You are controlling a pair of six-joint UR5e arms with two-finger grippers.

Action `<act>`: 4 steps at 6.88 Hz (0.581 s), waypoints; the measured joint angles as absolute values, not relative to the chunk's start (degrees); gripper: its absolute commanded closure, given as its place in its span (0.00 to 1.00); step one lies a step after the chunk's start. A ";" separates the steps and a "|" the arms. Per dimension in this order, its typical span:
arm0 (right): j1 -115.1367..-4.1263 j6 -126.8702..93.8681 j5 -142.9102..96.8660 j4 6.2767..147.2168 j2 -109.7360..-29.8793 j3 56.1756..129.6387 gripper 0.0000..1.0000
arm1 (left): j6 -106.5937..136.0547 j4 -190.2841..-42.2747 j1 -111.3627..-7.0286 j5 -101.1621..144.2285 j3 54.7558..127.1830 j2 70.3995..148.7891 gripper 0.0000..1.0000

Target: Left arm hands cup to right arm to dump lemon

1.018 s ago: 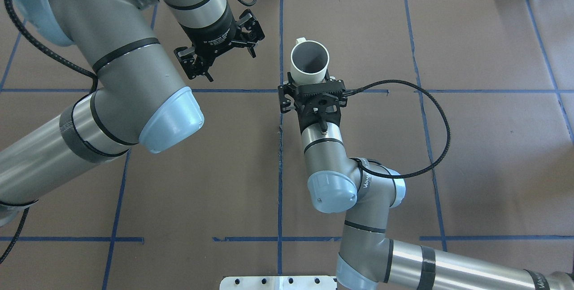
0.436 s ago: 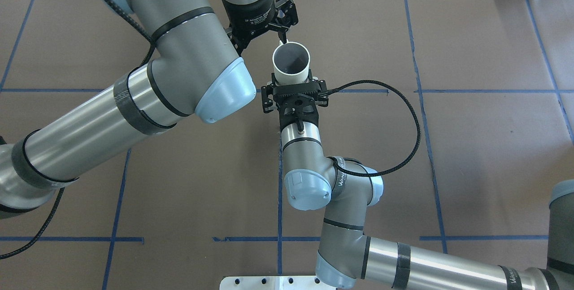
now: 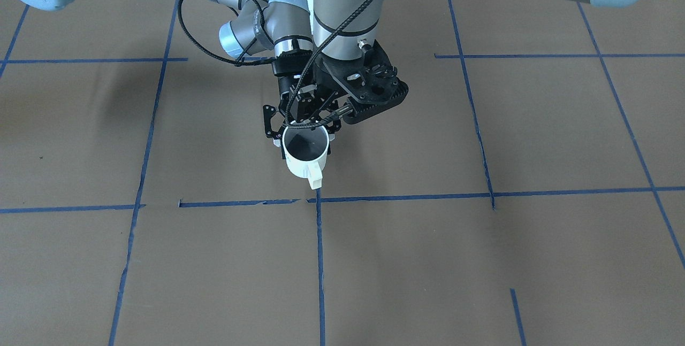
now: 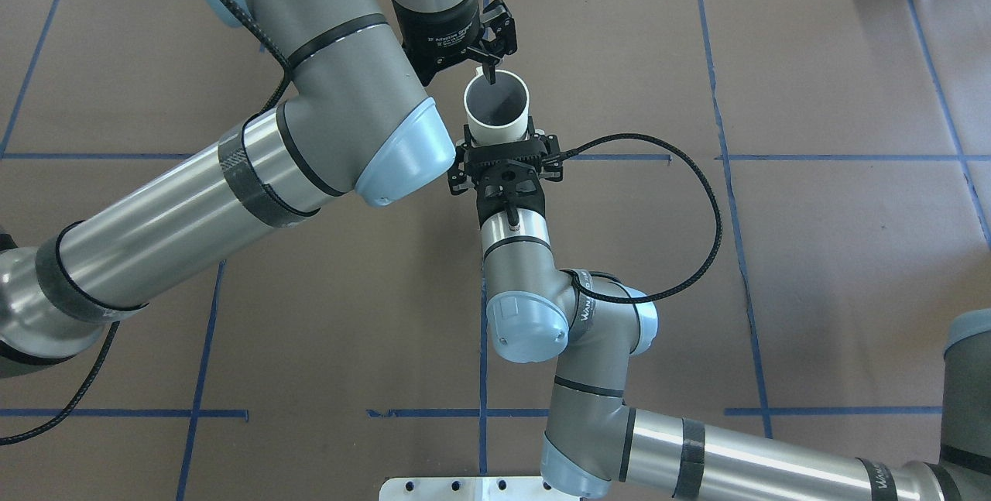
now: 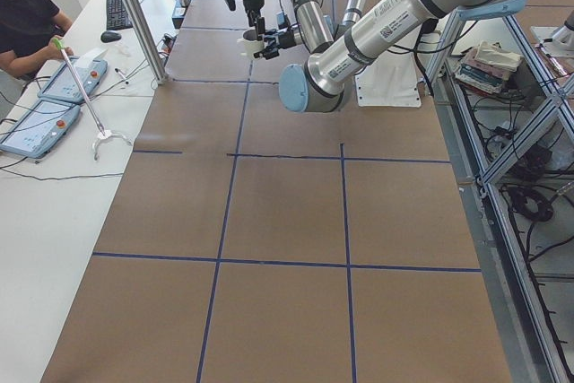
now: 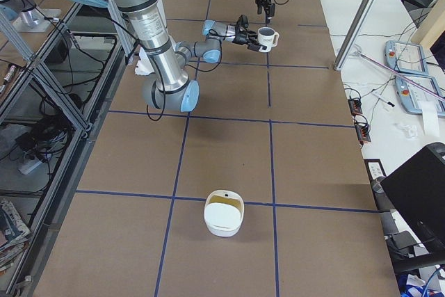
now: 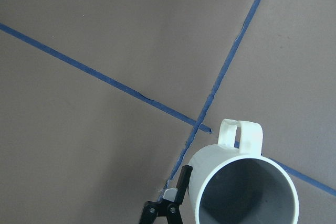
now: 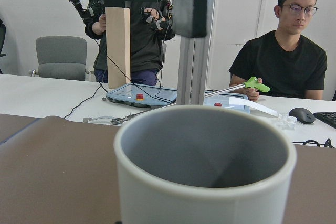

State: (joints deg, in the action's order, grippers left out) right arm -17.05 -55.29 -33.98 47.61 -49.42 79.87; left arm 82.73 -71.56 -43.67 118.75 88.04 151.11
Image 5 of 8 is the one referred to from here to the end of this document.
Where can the white ceramic mug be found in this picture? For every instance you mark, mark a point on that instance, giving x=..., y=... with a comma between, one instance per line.
x=250, y=44

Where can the black keyboard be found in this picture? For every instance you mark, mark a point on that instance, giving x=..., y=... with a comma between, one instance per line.
x=117, y=17

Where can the black computer mouse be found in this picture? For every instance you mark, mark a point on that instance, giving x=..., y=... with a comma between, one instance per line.
x=109, y=36

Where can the metal rod reacher tool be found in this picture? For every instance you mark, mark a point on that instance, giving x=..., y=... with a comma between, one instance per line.
x=103, y=134

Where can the upper teach pendant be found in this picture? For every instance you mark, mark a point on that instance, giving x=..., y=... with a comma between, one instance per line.
x=62, y=86

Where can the teach pendant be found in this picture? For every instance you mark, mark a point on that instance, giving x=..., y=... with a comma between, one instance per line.
x=38, y=131
x=62, y=86

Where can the stack of books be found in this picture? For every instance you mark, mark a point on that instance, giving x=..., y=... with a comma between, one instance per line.
x=487, y=67

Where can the seated person black shirt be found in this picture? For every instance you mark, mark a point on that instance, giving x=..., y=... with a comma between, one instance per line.
x=28, y=31

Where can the lower teach pendant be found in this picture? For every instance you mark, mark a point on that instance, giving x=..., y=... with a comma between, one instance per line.
x=38, y=131

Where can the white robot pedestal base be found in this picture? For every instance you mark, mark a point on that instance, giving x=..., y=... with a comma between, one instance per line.
x=391, y=81

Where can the aluminium frame post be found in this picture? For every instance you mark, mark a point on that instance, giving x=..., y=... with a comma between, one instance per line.
x=147, y=44

